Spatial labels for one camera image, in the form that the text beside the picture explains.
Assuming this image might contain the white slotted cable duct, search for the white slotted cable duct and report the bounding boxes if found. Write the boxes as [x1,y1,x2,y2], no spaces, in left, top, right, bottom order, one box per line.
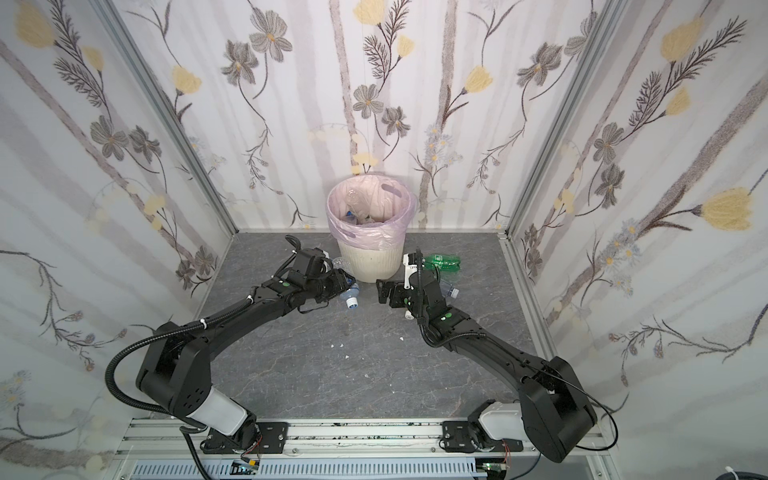
[130,458,488,480]

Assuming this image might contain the blue label bottle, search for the blue label bottle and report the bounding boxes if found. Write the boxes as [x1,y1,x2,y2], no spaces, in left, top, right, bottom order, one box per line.
[340,282,360,309]

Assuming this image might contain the pink bin liner bag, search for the pink bin liner bag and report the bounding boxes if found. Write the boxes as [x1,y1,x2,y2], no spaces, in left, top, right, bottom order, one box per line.
[326,175,417,250]

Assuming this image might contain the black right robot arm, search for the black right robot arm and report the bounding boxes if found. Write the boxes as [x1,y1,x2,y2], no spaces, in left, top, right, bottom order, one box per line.
[376,251,602,463]

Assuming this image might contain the green bottle yellow cap right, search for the green bottle yellow cap right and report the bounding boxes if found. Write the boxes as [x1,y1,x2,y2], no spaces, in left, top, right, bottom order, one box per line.
[424,254,461,272]

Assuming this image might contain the clear crushed bottle white cap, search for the clear crushed bottle white cap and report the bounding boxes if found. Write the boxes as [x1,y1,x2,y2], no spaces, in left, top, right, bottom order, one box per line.
[440,281,459,299]

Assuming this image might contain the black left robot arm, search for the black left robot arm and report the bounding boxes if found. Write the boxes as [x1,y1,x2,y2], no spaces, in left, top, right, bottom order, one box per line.
[104,235,355,453]

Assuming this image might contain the blue cap bottle near bin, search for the blue cap bottle near bin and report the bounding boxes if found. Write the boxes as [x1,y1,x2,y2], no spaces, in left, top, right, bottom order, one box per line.
[332,257,350,271]

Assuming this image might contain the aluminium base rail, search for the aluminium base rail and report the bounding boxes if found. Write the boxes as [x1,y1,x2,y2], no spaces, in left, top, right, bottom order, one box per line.
[106,418,619,479]

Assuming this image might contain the black corrugated cable hose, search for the black corrugated cable hose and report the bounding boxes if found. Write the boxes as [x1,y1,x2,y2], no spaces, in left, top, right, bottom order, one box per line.
[104,320,208,415]

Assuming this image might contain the cream plastic waste bin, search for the cream plastic waste bin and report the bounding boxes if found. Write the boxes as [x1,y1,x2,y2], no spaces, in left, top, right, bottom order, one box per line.
[338,241,404,283]

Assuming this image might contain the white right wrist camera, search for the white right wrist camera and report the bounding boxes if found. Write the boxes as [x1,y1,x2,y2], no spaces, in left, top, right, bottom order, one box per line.
[403,253,420,290]

